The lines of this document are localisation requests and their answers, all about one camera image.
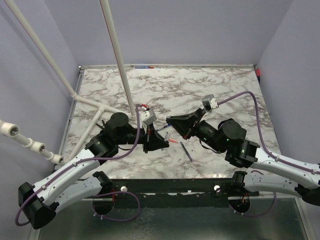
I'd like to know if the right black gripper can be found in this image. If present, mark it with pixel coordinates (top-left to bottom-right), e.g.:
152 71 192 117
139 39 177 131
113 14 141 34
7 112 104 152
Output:
167 107 226 154

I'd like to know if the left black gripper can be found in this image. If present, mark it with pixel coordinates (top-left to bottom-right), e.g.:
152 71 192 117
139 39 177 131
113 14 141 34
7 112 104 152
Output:
116 122 170 154

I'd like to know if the red pen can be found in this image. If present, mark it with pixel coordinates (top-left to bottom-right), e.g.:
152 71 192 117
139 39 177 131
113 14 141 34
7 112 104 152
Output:
168 138 179 144

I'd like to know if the white blue pen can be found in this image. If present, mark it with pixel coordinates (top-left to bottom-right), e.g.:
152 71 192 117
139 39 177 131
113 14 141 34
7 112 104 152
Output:
164 132 169 142

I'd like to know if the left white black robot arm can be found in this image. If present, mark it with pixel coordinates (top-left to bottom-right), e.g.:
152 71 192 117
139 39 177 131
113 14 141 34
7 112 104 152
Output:
15 110 169 230

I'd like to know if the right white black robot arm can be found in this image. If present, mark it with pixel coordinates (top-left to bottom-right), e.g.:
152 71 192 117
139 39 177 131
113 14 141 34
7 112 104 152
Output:
166 108 320 206

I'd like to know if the purple pen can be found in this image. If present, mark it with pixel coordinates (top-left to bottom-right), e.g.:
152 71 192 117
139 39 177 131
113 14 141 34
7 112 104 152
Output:
180 142 193 163

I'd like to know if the blue red marker at edge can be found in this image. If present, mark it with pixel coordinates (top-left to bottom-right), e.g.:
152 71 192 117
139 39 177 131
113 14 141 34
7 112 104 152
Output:
135 65 155 69

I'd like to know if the red black clamp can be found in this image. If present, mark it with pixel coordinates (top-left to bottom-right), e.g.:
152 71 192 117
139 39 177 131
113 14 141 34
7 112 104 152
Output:
255 68 261 83

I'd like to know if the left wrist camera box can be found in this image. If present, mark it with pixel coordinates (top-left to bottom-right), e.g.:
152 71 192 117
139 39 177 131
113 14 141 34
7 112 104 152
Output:
140 108 157 125

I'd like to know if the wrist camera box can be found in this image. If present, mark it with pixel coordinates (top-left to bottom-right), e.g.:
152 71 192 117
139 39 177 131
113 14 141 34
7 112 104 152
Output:
202 94 219 112
140 108 157 125

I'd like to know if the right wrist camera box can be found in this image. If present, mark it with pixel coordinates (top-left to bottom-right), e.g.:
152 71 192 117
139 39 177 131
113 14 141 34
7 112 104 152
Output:
202 94 219 112

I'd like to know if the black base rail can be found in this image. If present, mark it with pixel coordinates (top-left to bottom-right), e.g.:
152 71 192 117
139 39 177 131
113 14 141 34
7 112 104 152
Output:
100 178 259 208

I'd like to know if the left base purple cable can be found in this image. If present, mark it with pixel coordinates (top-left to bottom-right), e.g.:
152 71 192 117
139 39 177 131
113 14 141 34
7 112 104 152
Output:
91 190 141 222

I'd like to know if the white pvc pipe frame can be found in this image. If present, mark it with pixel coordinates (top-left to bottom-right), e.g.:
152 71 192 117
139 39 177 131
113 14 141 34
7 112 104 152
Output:
5 0 138 165

